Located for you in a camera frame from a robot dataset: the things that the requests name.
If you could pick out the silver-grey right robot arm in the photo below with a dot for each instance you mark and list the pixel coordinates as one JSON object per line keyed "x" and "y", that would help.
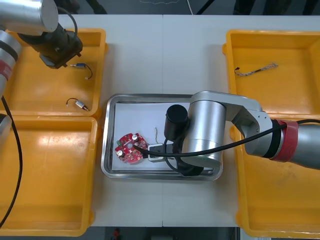
{"x": 207, "y": 125}

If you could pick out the blue label solenoid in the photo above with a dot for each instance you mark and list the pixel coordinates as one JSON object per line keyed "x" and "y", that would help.
{"x": 80, "y": 65}

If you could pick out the white label solenoid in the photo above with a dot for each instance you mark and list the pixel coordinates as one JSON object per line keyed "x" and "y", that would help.
{"x": 80, "y": 103}

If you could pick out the silver-grey left robot arm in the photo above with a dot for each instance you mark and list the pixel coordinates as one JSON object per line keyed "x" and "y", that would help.
{"x": 22, "y": 15}

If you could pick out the yellow-orange plastic bin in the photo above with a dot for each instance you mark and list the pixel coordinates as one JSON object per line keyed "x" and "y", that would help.
{"x": 50, "y": 87}
{"x": 50, "y": 175}
{"x": 275, "y": 87}
{"x": 275, "y": 195}

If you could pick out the steel tray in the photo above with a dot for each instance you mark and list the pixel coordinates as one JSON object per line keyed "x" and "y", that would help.
{"x": 107, "y": 140}

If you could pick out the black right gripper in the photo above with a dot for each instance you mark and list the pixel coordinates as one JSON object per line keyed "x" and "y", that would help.
{"x": 173, "y": 147}

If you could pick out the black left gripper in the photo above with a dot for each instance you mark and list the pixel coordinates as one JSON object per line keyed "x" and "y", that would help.
{"x": 62, "y": 47}

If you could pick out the dark robot torso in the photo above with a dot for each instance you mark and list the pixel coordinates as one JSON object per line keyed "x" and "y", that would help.
{"x": 175, "y": 233}

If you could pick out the round red circuit board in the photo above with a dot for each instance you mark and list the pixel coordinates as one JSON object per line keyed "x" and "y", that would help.
{"x": 127, "y": 150}

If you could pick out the white paper sheet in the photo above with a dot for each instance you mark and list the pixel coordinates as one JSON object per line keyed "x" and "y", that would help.
{"x": 135, "y": 117}

